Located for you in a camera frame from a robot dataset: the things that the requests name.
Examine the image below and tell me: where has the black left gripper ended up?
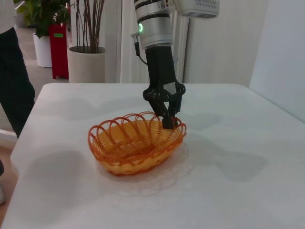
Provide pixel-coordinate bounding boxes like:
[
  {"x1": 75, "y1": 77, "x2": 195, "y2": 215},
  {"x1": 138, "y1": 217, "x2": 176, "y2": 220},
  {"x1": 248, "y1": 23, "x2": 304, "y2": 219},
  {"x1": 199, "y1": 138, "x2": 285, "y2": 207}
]
[{"x1": 143, "y1": 45, "x2": 186, "y2": 130}]

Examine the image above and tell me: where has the orange wire basket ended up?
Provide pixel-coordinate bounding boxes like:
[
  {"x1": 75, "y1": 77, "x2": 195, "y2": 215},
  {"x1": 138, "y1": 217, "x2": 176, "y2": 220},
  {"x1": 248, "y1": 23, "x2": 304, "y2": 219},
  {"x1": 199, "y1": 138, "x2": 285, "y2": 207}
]
[{"x1": 87, "y1": 111, "x2": 187, "y2": 177}]

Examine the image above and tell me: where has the large beige plant pot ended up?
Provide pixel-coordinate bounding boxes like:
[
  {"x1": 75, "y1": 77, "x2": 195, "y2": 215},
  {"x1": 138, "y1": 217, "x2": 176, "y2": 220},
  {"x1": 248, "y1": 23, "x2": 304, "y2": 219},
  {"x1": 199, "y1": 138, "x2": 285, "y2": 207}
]
[{"x1": 68, "y1": 46, "x2": 106, "y2": 83}]

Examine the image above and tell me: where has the tall thin-stemmed plant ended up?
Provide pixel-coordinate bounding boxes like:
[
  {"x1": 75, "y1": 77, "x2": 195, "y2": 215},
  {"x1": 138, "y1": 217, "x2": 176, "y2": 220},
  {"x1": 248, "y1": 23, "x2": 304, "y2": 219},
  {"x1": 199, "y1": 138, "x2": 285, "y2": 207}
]
[{"x1": 74, "y1": 0, "x2": 106, "y2": 53}]

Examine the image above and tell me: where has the red box with green label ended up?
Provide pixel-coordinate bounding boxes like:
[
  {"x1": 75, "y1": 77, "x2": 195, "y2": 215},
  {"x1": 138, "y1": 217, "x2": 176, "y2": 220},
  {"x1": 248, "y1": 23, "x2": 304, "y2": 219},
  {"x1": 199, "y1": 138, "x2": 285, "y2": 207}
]
[{"x1": 48, "y1": 23, "x2": 70, "y2": 80}]

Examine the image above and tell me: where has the small white plant pot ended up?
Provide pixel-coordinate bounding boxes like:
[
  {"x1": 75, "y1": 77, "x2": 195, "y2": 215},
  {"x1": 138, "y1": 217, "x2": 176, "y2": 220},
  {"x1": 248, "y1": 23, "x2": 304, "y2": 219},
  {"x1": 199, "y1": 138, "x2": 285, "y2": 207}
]
[{"x1": 32, "y1": 32, "x2": 53, "y2": 68}]

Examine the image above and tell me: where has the leafy green plant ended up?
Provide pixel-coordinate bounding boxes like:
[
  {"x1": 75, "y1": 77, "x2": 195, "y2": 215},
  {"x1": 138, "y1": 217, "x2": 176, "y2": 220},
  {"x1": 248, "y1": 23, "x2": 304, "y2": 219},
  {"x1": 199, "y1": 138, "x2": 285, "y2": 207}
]
[{"x1": 13, "y1": 0, "x2": 72, "y2": 39}]

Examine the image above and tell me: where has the person in dark trousers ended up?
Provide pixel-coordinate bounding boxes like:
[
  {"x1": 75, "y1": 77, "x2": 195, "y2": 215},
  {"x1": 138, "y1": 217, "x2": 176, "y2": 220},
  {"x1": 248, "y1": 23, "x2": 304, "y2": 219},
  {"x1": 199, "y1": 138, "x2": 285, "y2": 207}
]
[{"x1": 0, "y1": 0, "x2": 36, "y2": 139}]

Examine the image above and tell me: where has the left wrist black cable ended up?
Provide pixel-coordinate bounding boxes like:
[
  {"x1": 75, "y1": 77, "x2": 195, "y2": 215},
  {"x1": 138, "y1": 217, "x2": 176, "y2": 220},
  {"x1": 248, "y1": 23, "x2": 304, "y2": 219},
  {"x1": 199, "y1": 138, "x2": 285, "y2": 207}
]
[{"x1": 131, "y1": 33, "x2": 149, "y2": 65}]

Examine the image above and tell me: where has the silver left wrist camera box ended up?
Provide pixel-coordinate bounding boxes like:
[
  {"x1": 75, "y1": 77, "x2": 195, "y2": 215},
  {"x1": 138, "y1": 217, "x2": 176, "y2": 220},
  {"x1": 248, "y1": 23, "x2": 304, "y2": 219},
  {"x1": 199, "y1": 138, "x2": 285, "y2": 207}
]
[{"x1": 175, "y1": 0, "x2": 220, "y2": 19}]

